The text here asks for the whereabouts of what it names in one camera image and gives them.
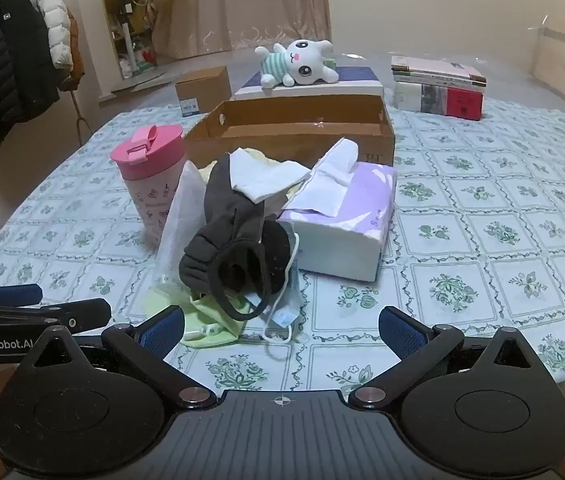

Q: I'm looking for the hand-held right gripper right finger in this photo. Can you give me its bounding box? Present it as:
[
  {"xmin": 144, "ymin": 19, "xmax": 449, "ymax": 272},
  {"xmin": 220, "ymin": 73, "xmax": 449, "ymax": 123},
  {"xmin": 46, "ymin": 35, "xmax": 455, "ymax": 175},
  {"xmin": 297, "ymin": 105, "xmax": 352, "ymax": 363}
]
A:
[{"xmin": 349, "ymin": 306, "xmax": 549, "ymax": 409}]

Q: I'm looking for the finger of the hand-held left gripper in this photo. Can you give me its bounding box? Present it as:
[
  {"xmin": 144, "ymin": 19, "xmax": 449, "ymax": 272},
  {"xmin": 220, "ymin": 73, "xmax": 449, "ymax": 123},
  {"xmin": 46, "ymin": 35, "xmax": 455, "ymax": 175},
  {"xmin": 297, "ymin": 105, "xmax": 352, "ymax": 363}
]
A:
[
  {"xmin": 0, "ymin": 298, "xmax": 112, "ymax": 333},
  {"xmin": 0, "ymin": 284, "xmax": 43, "ymax": 307}
]

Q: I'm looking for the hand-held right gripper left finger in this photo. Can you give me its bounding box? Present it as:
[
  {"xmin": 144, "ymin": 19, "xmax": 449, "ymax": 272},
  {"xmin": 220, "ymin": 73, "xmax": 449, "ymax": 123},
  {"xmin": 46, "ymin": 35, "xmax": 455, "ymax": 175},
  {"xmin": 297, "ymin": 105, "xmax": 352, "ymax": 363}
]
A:
[{"xmin": 18, "ymin": 305, "xmax": 218, "ymax": 409}]

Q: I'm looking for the green face mask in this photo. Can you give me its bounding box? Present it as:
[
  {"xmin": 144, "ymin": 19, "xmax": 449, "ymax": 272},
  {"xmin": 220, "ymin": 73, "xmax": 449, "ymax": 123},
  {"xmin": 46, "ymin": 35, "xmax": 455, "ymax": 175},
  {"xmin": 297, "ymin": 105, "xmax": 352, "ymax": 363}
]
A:
[{"xmin": 142, "ymin": 290, "xmax": 246, "ymax": 347}]

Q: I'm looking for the purple and white tissue pack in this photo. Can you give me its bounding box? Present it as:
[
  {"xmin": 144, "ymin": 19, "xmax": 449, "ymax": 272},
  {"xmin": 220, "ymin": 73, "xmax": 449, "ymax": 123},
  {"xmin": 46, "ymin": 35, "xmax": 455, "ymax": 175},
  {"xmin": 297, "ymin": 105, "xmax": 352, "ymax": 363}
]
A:
[{"xmin": 276, "ymin": 137, "xmax": 397, "ymax": 282}]

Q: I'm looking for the blue face mask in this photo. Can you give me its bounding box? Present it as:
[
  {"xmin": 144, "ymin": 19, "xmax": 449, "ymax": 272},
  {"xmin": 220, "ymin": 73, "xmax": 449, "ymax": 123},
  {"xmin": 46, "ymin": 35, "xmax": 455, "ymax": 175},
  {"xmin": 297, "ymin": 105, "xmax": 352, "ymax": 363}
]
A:
[{"xmin": 262, "ymin": 225, "xmax": 308, "ymax": 346}]

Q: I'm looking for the dark grey fleece glove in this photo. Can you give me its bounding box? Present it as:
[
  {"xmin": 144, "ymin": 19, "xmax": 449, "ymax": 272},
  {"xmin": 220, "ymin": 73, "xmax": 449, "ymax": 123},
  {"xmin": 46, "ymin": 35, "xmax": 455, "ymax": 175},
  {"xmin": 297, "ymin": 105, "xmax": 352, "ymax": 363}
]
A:
[{"xmin": 179, "ymin": 152, "xmax": 266, "ymax": 293}]

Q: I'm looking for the black face mask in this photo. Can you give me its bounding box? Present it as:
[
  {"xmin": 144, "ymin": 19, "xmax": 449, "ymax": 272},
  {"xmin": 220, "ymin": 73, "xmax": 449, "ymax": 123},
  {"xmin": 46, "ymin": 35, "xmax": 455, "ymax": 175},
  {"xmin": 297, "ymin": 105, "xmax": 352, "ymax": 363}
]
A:
[{"xmin": 217, "ymin": 220, "xmax": 294, "ymax": 322}]

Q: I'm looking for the white cloth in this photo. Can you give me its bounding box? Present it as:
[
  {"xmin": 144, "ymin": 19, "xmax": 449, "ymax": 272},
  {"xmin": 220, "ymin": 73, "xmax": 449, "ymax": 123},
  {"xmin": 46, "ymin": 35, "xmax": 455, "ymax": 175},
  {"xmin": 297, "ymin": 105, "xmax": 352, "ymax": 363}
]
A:
[{"xmin": 229, "ymin": 148, "xmax": 311, "ymax": 204}]

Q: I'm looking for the pale yellow towel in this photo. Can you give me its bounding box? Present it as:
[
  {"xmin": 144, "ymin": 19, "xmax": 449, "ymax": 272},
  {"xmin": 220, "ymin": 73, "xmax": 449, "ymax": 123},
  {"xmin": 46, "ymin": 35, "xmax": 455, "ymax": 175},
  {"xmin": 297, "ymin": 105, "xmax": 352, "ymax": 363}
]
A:
[{"xmin": 201, "ymin": 147, "xmax": 308, "ymax": 206}]

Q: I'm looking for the cardboard tray box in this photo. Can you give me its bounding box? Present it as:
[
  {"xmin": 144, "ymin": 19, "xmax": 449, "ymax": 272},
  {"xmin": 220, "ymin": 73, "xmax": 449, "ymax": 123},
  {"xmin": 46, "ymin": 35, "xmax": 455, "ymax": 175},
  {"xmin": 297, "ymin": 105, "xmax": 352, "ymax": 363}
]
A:
[{"xmin": 182, "ymin": 94, "xmax": 396, "ymax": 168}]

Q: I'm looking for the translucent white plastic bag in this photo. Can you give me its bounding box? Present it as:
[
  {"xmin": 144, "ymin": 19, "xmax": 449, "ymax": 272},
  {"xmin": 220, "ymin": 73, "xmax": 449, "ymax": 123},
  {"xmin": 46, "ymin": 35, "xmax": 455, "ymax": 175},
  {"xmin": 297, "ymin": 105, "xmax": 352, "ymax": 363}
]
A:
[{"xmin": 155, "ymin": 160, "xmax": 208, "ymax": 301}]

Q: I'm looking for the pink lidded cup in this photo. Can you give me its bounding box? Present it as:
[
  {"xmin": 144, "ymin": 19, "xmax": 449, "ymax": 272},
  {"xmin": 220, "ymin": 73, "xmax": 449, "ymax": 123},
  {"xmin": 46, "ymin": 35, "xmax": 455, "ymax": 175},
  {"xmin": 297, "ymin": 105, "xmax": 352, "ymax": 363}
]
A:
[{"xmin": 111, "ymin": 125, "xmax": 186, "ymax": 248}]

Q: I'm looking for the green floral printed cloth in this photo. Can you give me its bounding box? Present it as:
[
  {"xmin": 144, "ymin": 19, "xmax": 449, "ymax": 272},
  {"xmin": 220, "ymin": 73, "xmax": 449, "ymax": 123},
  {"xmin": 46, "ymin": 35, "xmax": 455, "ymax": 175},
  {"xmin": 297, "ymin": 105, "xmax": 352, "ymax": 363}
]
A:
[{"xmin": 0, "ymin": 95, "xmax": 565, "ymax": 396}]

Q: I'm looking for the brown jacket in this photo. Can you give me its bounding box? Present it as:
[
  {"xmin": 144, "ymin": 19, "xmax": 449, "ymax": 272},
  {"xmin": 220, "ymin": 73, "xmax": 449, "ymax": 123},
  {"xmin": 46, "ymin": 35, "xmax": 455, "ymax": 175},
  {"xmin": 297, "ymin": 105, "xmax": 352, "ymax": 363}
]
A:
[{"xmin": 65, "ymin": 10, "xmax": 86, "ymax": 92}]

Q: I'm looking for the small closed cardboard box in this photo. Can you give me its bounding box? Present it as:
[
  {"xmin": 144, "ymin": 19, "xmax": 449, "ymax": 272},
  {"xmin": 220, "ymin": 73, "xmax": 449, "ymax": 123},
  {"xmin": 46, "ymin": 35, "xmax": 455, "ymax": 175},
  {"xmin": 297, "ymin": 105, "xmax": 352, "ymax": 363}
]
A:
[{"xmin": 175, "ymin": 66, "xmax": 233, "ymax": 117}]

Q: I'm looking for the white flat box blue top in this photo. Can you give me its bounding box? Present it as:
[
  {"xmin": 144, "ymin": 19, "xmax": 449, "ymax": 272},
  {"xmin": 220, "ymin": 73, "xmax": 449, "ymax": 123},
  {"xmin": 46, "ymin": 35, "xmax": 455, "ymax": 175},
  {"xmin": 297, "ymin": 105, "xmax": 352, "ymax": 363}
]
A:
[{"xmin": 232, "ymin": 65, "xmax": 385, "ymax": 102}]

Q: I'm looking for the standing fan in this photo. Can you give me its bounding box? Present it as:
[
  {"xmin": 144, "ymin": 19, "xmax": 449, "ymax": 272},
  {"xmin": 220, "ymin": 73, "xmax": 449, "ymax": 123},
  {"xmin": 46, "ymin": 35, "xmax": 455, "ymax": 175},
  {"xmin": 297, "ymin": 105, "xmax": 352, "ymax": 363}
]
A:
[{"xmin": 120, "ymin": 0, "xmax": 166, "ymax": 81}]

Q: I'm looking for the white down jacket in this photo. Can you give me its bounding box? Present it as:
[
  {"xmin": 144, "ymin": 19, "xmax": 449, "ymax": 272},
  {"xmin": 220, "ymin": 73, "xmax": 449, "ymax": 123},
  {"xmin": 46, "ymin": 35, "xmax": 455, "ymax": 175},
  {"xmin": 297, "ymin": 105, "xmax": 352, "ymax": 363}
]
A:
[{"xmin": 27, "ymin": 0, "xmax": 73, "ymax": 68}]

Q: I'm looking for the plastic covered mattress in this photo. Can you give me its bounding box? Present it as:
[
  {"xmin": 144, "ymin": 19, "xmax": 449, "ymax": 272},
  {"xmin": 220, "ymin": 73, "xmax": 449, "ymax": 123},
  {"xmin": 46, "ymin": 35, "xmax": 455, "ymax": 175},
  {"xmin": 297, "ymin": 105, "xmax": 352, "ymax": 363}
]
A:
[{"xmin": 97, "ymin": 47, "xmax": 565, "ymax": 126}]

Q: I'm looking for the white plush toy striped shirt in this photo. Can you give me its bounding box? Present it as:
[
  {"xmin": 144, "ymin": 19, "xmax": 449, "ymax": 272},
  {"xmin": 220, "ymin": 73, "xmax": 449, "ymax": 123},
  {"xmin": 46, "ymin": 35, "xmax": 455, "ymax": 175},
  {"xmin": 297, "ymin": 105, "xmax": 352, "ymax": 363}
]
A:
[{"xmin": 255, "ymin": 39, "xmax": 340, "ymax": 90}]

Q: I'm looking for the cluttered wooden shelf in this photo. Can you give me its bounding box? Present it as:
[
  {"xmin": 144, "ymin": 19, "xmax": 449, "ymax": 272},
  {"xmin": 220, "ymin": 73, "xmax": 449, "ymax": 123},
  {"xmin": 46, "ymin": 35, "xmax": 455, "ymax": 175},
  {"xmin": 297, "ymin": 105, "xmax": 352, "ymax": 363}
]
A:
[{"xmin": 95, "ymin": 0, "xmax": 158, "ymax": 81}]

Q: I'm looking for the beige curtain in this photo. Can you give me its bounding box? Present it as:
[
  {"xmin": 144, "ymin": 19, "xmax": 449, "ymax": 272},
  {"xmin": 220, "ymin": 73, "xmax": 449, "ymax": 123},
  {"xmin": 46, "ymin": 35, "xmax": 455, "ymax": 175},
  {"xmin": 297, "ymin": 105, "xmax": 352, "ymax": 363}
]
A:
[{"xmin": 152, "ymin": 0, "xmax": 333, "ymax": 58}]

